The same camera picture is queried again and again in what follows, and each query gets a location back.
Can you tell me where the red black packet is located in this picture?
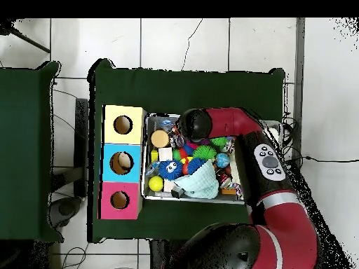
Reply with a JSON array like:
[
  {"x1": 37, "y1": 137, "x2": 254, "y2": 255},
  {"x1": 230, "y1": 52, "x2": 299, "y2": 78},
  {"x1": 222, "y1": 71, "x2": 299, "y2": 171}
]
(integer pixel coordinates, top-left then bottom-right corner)
[{"x1": 215, "y1": 170, "x2": 232, "y2": 190}]

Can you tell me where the clear mesh bin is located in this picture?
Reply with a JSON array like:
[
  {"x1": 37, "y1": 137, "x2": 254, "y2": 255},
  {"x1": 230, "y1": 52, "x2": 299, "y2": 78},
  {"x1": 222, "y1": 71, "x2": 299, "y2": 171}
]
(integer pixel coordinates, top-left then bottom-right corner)
[{"x1": 142, "y1": 114, "x2": 283, "y2": 207}]

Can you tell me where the wooden box with three holes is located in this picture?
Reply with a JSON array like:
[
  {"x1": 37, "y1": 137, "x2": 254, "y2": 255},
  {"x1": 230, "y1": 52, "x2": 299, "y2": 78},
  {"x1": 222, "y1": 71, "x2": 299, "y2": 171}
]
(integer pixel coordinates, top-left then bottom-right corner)
[{"x1": 98, "y1": 104, "x2": 147, "y2": 221}]

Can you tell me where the round wooden disc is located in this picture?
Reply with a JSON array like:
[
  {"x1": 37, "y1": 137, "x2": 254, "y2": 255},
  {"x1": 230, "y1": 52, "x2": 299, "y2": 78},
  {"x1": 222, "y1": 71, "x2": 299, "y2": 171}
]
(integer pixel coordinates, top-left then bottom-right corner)
[{"x1": 151, "y1": 130, "x2": 170, "y2": 149}]

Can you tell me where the blue fuzzy ball with eyes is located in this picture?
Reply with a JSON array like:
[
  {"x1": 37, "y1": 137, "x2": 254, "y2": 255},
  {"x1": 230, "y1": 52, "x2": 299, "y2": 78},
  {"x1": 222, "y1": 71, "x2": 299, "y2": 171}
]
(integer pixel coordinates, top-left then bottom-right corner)
[{"x1": 158, "y1": 159, "x2": 184, "y2": 181}]

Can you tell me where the small green spiky ball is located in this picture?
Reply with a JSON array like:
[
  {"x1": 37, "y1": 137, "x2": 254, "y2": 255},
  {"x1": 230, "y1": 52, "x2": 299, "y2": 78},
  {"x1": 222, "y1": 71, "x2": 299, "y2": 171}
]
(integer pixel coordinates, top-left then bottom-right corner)
[{"x1": 192, "y1": 145, "x2": 217, "y2": 162}]

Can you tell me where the mint green knit cloth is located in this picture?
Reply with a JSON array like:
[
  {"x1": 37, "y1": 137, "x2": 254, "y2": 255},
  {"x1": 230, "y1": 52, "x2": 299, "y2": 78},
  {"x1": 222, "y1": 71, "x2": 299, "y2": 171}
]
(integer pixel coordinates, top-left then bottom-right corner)
[{"x1": 175, "y1": 159, "x2": 220, "y2": 200}]

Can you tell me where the large green spiky ball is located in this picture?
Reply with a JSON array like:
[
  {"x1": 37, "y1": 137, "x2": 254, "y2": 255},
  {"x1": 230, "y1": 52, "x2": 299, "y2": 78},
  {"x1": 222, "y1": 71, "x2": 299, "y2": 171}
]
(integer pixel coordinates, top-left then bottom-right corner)
[{"x1": 211, "y1": 136, "x2": 230, "y2": 149}]

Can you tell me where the yellow ball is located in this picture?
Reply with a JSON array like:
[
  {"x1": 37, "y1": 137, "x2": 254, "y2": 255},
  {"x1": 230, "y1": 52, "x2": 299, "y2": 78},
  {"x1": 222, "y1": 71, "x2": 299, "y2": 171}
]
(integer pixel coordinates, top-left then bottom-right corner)
[{"x1": 148, "y1": 176, "x2": 164, "y2": 193}]

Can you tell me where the blue globe ball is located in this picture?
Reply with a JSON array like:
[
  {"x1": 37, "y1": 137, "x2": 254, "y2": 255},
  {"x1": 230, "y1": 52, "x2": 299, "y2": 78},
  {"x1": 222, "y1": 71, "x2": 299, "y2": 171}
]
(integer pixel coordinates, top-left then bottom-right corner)
[{"x1": 215, "y1": 153, "x2": 231, "y2": 169}]

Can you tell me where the green cloth side table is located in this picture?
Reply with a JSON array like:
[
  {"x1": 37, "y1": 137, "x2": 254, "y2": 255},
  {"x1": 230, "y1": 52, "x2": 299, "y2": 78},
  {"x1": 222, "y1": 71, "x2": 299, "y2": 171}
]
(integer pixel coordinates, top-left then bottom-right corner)
[{"x1": 0, "y1": 60, "x2": 62, "y2": 243}]

